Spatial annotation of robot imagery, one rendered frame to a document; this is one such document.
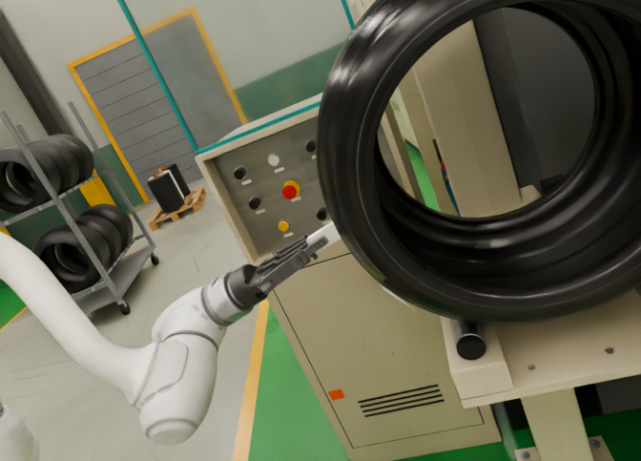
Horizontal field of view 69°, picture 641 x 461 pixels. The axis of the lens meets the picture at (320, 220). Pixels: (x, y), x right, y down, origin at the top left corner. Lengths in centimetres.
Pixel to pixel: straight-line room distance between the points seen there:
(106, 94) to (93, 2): 171
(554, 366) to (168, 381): 62
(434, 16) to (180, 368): 63
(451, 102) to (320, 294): 74
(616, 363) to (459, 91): 55
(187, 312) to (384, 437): 110
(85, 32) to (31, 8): 103
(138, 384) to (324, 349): 88
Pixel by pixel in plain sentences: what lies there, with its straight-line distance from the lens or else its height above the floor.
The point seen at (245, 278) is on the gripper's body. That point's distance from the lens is 84.
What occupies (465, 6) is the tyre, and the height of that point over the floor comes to 138.
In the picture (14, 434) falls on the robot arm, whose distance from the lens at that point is 125.
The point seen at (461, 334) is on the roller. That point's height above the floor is 92.
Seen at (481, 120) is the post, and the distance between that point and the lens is 102.
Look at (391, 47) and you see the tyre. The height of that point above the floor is 137.
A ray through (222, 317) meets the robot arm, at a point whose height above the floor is 104.
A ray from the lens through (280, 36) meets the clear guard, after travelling 128.
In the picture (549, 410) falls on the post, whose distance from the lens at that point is 143.
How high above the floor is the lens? 140
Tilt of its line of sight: 18 degrees down
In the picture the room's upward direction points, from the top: 24 degrees counter-clockwise
